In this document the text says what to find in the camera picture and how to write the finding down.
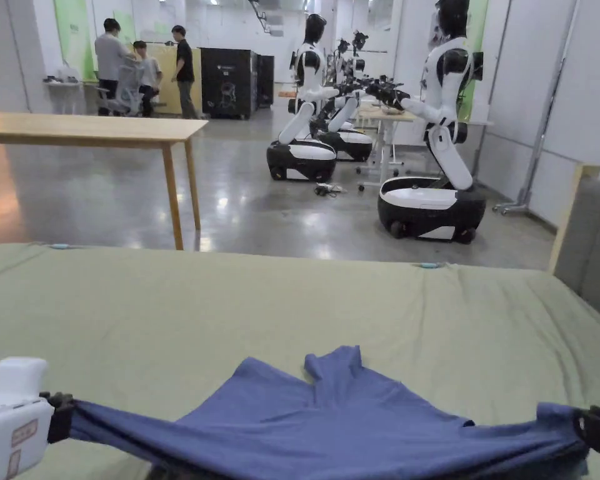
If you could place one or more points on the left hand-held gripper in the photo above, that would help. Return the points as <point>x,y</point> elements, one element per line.
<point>10,425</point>

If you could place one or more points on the dark blue shirt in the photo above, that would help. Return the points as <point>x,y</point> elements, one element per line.
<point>330,430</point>

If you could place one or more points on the bed with pale green sheet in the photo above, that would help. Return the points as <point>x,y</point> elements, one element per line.
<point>180,310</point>

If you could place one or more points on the blue sheet clip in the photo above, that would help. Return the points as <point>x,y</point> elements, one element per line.
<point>60,246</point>
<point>428,266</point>

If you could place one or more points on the grey padded headboard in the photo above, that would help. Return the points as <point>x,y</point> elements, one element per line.
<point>592,240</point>

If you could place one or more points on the white and black humanoid robot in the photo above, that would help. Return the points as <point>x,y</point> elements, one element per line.
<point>352,142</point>
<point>305,145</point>
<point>445,115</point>

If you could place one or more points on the black cabinet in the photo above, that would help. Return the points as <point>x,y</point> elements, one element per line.
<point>227,82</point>

